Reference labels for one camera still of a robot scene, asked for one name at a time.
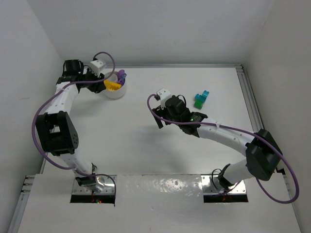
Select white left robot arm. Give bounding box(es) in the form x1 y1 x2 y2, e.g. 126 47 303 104
35 59 106 189

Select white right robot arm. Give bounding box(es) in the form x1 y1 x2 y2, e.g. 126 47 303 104
152 94 280 191

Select green lego brick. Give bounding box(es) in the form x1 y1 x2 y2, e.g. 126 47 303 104
194 100 204 110

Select cyan lego brick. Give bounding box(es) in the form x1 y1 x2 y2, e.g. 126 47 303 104
194 90 209 103

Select yellow lego in container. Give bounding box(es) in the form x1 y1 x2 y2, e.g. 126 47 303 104
104 80 122 91

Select lavender curved lego piece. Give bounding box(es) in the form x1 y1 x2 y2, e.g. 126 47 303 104
117 69 127 86

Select white round divided container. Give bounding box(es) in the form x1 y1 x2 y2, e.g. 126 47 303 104
103 71 127 100

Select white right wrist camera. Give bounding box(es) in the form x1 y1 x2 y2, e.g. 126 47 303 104
156 88 172 109

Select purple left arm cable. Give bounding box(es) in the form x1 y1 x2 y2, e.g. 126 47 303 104
31 51 117 195

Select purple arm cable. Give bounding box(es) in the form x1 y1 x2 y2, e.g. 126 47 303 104
31 51 117 195
147 94 300 204

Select aluminium frame rail back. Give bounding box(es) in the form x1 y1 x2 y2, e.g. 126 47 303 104
116 64 242 69

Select aluminium frame rail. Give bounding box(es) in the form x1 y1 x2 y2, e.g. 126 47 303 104
236 65 264 132
116 64 242 69

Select aluminium frame rail right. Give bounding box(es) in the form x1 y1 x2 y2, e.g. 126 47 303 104
236 65 264 132

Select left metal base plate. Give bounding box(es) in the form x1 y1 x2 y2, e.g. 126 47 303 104
72 175 117 196

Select metal base plate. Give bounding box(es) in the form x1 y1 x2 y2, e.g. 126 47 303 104
201 173 247 196
72 175 117 196

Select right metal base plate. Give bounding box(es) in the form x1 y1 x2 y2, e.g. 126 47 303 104
201 173 247 196

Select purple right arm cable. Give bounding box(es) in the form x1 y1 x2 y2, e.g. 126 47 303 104
147 94 300 204

